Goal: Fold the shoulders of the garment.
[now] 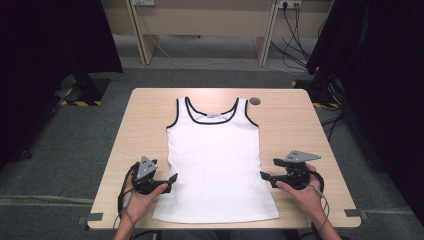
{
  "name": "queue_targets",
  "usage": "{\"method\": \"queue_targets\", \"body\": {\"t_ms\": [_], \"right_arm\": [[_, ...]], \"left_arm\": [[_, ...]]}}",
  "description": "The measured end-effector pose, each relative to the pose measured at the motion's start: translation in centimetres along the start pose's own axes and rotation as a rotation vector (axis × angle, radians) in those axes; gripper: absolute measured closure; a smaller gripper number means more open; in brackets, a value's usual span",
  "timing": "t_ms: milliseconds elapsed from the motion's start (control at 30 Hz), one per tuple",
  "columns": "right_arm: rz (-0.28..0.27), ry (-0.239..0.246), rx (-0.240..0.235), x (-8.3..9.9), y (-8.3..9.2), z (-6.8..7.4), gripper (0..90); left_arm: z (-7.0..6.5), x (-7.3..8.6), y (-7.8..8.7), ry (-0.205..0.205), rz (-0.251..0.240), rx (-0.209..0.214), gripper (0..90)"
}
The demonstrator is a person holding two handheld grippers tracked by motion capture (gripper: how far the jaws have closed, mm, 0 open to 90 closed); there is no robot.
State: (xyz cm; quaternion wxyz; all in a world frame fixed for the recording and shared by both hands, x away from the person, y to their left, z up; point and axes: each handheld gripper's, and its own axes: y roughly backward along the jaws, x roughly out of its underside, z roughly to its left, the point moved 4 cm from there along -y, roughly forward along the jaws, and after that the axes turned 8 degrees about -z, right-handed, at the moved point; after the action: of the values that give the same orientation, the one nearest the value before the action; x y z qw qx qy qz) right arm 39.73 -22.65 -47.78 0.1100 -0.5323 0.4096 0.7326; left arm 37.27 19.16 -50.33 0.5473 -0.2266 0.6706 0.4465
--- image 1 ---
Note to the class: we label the person's left hand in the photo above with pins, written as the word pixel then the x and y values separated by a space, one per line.
pixel 138 205

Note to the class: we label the black curtain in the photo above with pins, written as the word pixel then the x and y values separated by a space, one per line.
pixel 383 83
pixel 43 60

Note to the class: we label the white black-trimmed tank top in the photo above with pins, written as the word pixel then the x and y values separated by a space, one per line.
pixel 216 166

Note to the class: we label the white wall socket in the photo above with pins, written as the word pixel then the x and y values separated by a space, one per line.
pixel 143 2

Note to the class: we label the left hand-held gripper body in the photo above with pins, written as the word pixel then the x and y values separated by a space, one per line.
pixel 144 181

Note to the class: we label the black stand base striped tape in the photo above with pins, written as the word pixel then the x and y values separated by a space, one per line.
pixel 320 95
pixel 88 90

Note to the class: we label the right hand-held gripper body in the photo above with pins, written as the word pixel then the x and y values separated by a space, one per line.
pixel 298 176

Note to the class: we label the person's right hand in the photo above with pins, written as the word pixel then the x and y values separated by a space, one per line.
pixel 308 200

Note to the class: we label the grey table corner bracket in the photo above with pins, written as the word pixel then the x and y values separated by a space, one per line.
pixel 93 217
pixel 353 213

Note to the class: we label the white power strip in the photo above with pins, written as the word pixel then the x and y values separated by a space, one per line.
pixel 290 3

